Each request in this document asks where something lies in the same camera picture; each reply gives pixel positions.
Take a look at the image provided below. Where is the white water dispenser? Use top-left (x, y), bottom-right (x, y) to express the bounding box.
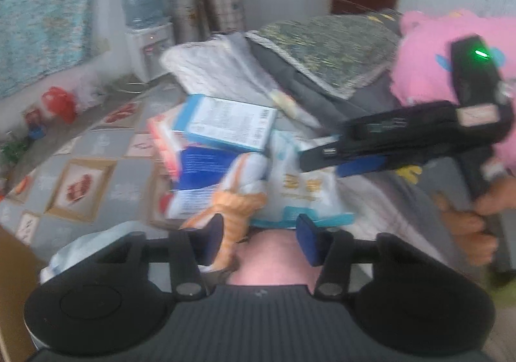
top-left (125, 21), bottom-right (177, 81)

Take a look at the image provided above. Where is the red white packet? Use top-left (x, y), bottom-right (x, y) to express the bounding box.
top-left (146, 112), bottom-right (187, 182)

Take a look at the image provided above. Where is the teal floral wall cloth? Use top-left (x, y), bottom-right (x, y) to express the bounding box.
top-left (0, 0), bottom-right (110, 98)

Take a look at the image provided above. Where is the blue white packet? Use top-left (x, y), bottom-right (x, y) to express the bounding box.
top-left (164, 144), bottom-right (244, 222)

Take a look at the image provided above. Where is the white snack packet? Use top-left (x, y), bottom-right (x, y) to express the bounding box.
top-left (248, 131), bottom-right (356, 230)

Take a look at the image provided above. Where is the pink plush doll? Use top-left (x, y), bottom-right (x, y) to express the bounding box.
top-left (226, 227), bottom-right (323, 288)

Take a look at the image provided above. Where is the white quilted blanket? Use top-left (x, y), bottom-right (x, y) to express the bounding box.
top-left (160, 33), bottom-right (323, 129)

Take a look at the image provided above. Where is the orange knitted toy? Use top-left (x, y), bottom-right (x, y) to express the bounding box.
top-left (179, 154), bottom-right (269, 272)

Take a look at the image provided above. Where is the blue white box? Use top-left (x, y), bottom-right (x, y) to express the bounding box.
top-left (173, 94), bottom-right (279, 154)

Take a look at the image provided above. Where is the grey blanket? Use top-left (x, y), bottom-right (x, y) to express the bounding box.
top-left (250, 9), bottom-right (480, 278)

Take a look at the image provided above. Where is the large pink plush toy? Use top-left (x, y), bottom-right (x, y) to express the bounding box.
top-left (390, 9), bottom-right (516, 171)

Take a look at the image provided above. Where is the brown cardboard box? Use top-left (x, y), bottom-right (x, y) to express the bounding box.
top-left (0, 225), bottom-right (46, 362)

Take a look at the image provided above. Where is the green patterned cushion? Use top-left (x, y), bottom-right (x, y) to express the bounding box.
top-left (246, 15), bottom-right (404, 100)

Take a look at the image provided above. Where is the red plastic bag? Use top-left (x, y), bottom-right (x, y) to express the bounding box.
top-left (41, 85), bottom-right (78, 126)

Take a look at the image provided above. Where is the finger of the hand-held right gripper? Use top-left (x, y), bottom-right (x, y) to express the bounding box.
top-left (336, 156), bottom-right (390, 180)

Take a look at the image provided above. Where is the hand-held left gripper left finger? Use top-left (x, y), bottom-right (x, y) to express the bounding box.
top-left (94, 215), bottom-right (224, 300)

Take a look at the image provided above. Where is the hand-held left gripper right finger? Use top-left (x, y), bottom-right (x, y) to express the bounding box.
top-left (297, 215), bottom-right (428, 300)

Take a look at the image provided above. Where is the person's right hand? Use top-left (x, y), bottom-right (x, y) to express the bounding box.
top-left (437, 174), bottom-right (516, 266)

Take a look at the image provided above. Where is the white plastic bag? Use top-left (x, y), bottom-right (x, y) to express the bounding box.
top-left (40, 221), bottom-right (146, 284)

